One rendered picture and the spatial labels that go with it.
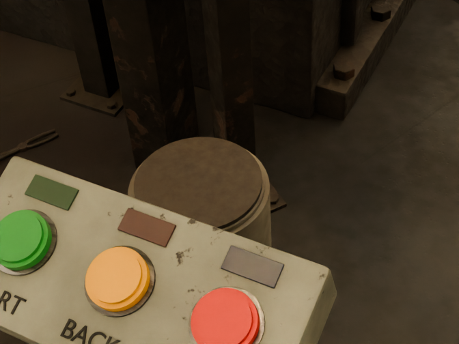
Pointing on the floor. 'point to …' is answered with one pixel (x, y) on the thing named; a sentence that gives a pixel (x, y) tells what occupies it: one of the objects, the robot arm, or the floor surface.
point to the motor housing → (153, 72)
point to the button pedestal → (94, 211)
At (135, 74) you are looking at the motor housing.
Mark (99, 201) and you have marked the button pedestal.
